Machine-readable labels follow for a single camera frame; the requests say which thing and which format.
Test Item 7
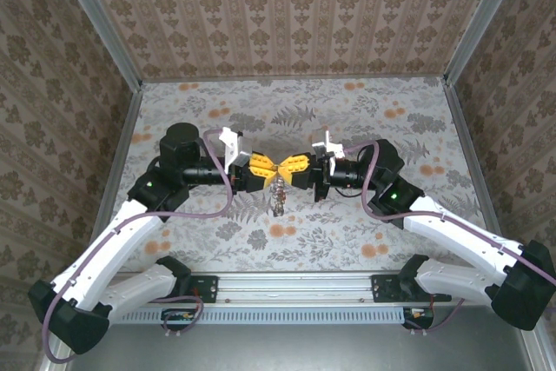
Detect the floral patterned table cover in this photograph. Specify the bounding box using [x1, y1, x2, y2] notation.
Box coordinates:
[93, 76, 500, 275]

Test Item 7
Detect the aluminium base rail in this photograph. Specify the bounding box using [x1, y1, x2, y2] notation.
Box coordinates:
[190, 273, 453, 303]

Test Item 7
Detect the white slotted cable duct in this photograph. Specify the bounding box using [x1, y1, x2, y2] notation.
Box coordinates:
[110, 304, 409, 325]

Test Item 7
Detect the black power connector socket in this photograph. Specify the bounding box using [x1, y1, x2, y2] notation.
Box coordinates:
[402, 306, 436, 329]
[161, 308, 202, 331]

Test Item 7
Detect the aluminium frame side rail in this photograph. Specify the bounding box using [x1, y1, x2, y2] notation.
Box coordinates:
[89, 83, 144, 237]
[441, 76, 512, 270]

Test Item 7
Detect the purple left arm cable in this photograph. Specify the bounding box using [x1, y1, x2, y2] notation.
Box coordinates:
[41, 128, 239, 366]

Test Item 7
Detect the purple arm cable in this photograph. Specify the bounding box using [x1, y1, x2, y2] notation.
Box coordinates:
[41, 128, 239, 366]
[345, 140, 556, 337]

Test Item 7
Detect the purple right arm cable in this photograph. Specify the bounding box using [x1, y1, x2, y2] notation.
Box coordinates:
[345, 140, 556, 337]

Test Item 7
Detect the metal keyring chain bundle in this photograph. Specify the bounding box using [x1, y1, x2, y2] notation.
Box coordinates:
[270, 172, 291, 219]

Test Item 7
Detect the aluminium frame post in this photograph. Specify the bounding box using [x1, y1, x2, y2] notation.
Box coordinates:
[442, 0, 529, 85]
[50, 0, 144, 92]

